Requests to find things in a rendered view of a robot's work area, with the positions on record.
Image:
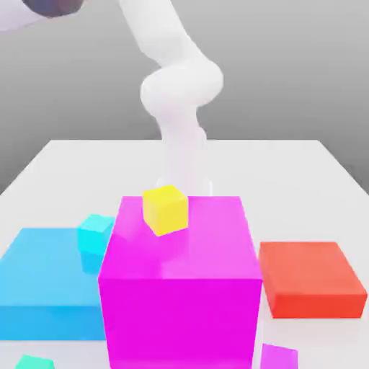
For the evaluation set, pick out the small green cube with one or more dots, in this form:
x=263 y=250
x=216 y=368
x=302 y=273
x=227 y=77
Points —
x=33 y=363

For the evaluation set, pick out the small purple cube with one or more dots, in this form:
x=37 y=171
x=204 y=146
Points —
x=278 y=357

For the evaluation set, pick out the small cyan cube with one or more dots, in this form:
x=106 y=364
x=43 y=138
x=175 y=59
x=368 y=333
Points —
x=93 y=233

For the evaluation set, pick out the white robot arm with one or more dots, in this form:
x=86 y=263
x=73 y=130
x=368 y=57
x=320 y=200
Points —
x=178 y=86

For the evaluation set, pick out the large blue box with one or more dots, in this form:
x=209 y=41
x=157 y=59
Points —
x=43 y=288

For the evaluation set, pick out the small yellow cube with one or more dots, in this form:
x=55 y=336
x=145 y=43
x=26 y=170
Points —
x=165 y=212

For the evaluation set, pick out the large magenta box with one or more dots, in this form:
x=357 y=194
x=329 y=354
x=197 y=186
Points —
x=178 y=302

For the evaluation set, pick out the large orange box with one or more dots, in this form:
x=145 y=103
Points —
x=311 y=276

